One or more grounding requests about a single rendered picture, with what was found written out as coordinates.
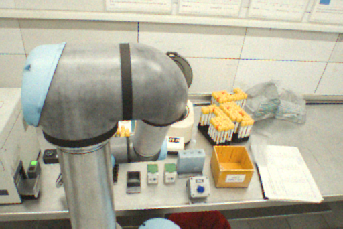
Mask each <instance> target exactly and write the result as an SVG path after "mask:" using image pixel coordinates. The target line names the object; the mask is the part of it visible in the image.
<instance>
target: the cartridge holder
mask: <svg viewBox="0 0 343 229"><path fill-rule="evenodd" d="M131 192H141V172H140V171H128V172H127V180H126V193H131Z"/></svg>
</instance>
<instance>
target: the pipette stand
mask: <svg viewBox="0 0 343 229"><path fill-rule="evenodd" d="M205 158H206V155H205V152H204V150H203V149H194V150H193V153H192V150H178V156H177V161H176V171H177V175H178V178H183V177H203V173H202V171H203V168H204V161H205Z"/></svg>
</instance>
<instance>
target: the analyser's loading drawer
mask: <svg viewBox="0 0 343 229"><path fill-rule="evenodd" d="M41 183H42V181H41V179H40V175H37V179H24V178H23V176H22V174H21V175H20V178H19V180H18V183H17V187H18V189H19V192H20V194H21V195H35V197H37V196H38V192H39V190H40V186H41Z"/></svg>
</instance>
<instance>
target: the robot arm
mask: <svg viewBox="0 0 343 229"><path fill-rule="evenodd" d="M188 96H189V94H188V85H187V83H186V79H185V77H184V75H183V73H182V71H181V70H180V68H179V67H178V65H176V63H175V62H174V61H173V60H172V59H171V58H170V57H169V56H167V55H166V54H165V53H163V52H162V51H161V50H158V49H157V48H154V47H152V46H150V45H148V44H142V43H137V42H129V43H97V44H67V42H62V43H61V44H43V45H39V46H37V47H35V48H34V49H33V50H32V51H31V52H30V53H29V56H28V57H27V60H26V62H25V66H24V69H23V77H22V82H21V107H22V111H23V117H24V119H25V122H26V123H27V124H28V125H33V126H34V127H38V126H39V125H41V126H42V133H43V136H44V138H45V140H46V141H47V142H48V143H49V144H50V145H53V146H55V147H56V149H46V150H45V151H44V154H43V158H42V159H43V162H44V164H57V163H59V164H60V170H61V172H60V173H59V176H58V178H57V181H56V183H55V185H56V187H57V188H60V187H64V190H65V196H66V202H67V206H68V211H69V214H70V223H71V226H72V229H122V228H121V226H120V225H119V224H118V223H117V222H116V218H115V195H114V187H113V167H114V164H126V163H136V162H150V161H152V162H156V161H161V160H164V159H166V157H167V140H166V136H167V132H168V131H169V129H170V126H171V125H172V124H174V123H176V121H177V120H179V119H180V117H181V116H182V115H183V112H184V111H185V109H186V105H187V103H188ZM131 120H136V121H135V130H134V135H133V136H126V137H114V136H115V134H116V133H117V131H118V129H119V121H131ZM138 229H181V228H180V227H179V226H177V225H176V224H174V222H172V221H170V220H168V219H165V218H152V219H150V220H147V221H145V222H144V223H143V224H142V225H141V226H140V227H139V228H138Z"/></svg>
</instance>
